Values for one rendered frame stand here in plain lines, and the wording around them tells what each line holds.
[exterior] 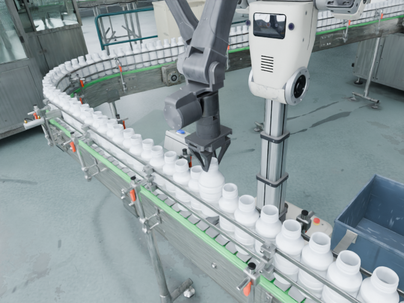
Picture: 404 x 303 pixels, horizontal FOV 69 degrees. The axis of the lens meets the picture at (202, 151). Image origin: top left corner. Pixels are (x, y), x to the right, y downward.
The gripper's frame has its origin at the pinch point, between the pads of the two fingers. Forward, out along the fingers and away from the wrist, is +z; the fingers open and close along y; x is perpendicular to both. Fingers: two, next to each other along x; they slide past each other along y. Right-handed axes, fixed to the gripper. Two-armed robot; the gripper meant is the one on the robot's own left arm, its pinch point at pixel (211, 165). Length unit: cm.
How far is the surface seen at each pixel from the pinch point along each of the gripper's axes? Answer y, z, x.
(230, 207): -1.6, 8.5, -7.6
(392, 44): 381, 61, 70
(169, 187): -2.7, 14.8, 17.0
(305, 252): -1.5, 8.5, -27.9
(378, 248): 29, 29, -35
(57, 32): 146, 38, 519
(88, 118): -2, 7, 70
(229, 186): 1.4, 5.3, -4.9
